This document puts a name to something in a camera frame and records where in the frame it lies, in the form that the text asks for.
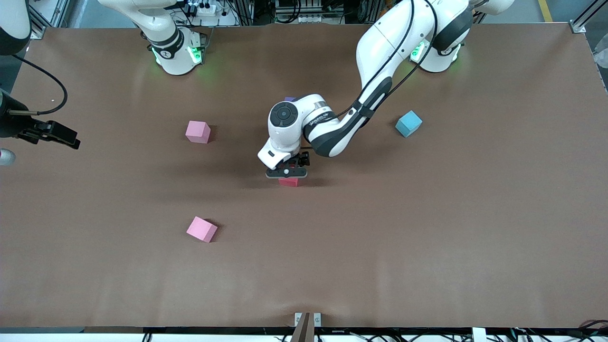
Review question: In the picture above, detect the pink foam cube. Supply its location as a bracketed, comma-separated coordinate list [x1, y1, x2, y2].
[186, 216, 219, 244]
[185, 120, 211, 144]

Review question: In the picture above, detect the light blue foam cube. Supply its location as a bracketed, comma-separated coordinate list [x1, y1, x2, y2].
[395, 110, 423, 138]

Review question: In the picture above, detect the black equipment rack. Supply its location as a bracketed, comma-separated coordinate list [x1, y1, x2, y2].
[275, 0, 345, 24]

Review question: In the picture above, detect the white power strip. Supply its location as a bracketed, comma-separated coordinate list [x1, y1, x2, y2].
[187, 1, 224, 16]

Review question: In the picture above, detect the metal table clamp bracket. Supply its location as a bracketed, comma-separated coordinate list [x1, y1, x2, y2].
[291, 312, 322, 342]

